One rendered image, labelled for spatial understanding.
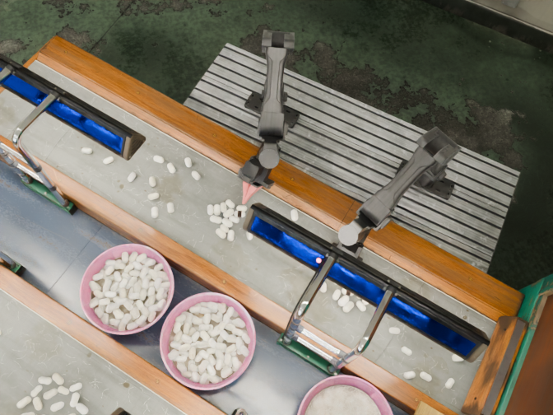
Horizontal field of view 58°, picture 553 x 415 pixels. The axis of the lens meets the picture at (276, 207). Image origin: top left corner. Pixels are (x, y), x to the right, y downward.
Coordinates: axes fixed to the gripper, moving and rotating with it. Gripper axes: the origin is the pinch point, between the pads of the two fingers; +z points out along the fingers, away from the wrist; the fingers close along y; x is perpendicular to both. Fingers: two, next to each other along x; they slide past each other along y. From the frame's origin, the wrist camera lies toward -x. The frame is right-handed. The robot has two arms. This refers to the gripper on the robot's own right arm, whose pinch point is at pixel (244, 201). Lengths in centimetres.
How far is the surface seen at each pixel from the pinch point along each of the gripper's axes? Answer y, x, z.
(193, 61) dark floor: -88, 119, -15
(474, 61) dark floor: 44, 175, -82
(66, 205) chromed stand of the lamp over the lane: -49, -10, 27
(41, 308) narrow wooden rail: -32, -32, 47
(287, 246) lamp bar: 21.1, -28.7, -5.3
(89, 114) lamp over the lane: -39, -30, -10
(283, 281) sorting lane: 22.1, -2.5, 15.0
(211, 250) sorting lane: -1.7, -4.7, 17.7
